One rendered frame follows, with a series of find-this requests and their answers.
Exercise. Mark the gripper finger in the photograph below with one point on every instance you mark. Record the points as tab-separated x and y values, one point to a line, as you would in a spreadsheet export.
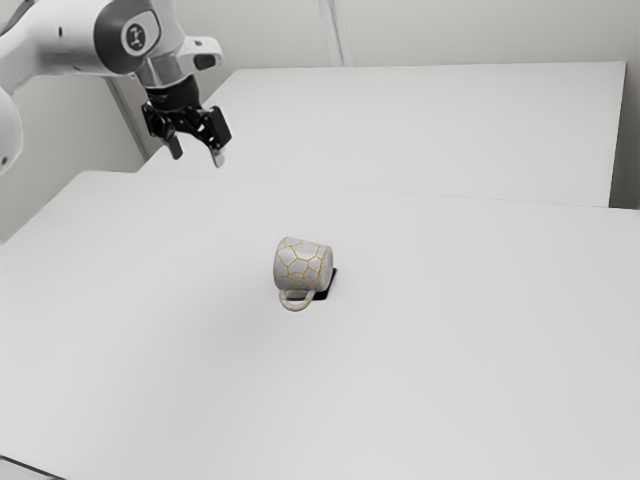
170	139
215	131

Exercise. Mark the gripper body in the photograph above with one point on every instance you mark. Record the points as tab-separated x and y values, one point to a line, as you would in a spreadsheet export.
172	107

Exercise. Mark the white mug with gold cracks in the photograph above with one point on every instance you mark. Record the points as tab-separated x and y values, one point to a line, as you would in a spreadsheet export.
300	272

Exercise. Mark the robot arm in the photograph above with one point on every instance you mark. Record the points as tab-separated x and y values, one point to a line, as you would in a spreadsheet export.
75	40

